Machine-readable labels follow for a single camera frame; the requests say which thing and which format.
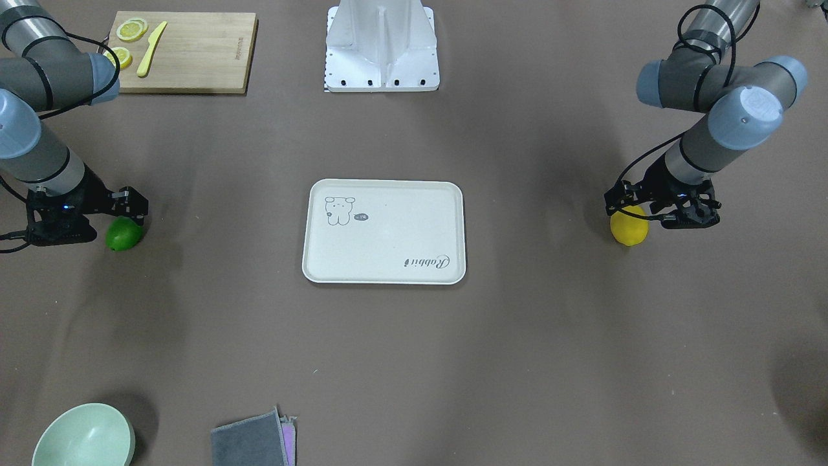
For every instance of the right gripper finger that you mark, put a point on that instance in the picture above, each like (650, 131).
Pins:
(128, 202)

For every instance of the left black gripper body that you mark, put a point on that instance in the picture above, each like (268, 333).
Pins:
(656, 176)

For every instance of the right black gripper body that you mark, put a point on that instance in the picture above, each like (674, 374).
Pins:
(97, 193)

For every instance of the lemon slice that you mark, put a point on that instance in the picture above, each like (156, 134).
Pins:
(128, 32)
(119, 56)

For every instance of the bamboo cutting board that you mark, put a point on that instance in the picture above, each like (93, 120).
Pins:
(197, 53)

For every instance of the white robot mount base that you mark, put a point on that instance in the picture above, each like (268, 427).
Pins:
(381, 46)

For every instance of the green lime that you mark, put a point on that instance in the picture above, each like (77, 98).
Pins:
(123, 234)

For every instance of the lemon slice top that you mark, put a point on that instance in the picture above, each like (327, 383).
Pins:
(128, 32)

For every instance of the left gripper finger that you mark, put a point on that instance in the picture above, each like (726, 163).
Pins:
(623, 197)

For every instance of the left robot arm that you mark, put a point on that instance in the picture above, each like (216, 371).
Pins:
(740, 107)

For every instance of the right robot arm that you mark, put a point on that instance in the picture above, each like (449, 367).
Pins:
(45, 77)

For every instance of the yellow lemon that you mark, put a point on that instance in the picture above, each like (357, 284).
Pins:
(629, 230)

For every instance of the lemon slice underneath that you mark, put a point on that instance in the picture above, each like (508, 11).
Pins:
(142, 23)

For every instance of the cream rabbit tray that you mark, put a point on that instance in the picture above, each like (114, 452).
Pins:
(362, 231)

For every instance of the lemon slice front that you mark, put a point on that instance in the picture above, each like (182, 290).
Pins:
(119, 56)

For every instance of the purple cloth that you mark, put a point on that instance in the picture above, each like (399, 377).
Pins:
(288, 429)

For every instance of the yellow plastic knife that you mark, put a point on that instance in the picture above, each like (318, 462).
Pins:
(153, 39)

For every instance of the mint green bowl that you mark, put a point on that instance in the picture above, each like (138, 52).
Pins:
(88, 434)

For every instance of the grey folded cloth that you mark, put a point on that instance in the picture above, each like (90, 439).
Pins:
(253, 441)

